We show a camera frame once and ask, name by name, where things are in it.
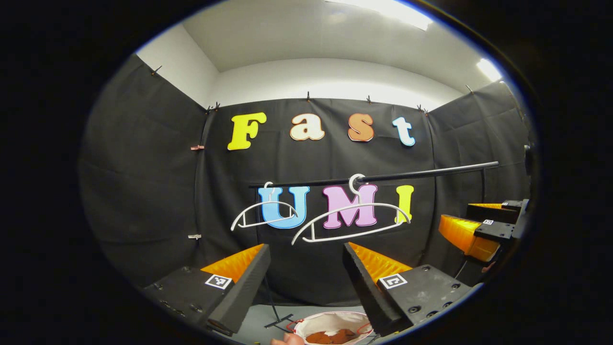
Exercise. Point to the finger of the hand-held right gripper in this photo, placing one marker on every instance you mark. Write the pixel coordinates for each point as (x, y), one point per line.
(495, 231)
(498, 211)

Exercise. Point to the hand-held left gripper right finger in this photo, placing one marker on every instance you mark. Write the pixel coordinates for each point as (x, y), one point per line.
(365, 287)

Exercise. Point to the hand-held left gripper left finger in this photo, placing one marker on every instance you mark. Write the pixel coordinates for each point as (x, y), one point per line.
(244, 292)

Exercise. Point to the white laundry hamper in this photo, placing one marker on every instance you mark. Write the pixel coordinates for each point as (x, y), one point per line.
(335, 320)

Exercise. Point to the orange ribbed shirt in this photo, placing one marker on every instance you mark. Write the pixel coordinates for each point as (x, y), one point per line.
(330, 338)

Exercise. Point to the white clothes hanger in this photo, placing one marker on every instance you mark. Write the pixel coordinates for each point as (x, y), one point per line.
(270, 202)
(378, 205)

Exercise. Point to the black clothes rack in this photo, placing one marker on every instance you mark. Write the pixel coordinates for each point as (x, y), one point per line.
(431, 171)

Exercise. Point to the small ceiling light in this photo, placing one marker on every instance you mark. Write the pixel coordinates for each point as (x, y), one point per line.
(488, 69)

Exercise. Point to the black backdrop cloth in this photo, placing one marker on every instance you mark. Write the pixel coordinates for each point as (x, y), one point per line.
(143, 191)

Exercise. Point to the row of black clips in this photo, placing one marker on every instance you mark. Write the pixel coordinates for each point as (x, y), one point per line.
(309, 97)

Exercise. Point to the long ceiling light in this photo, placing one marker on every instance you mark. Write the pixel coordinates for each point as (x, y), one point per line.
(392, 9)

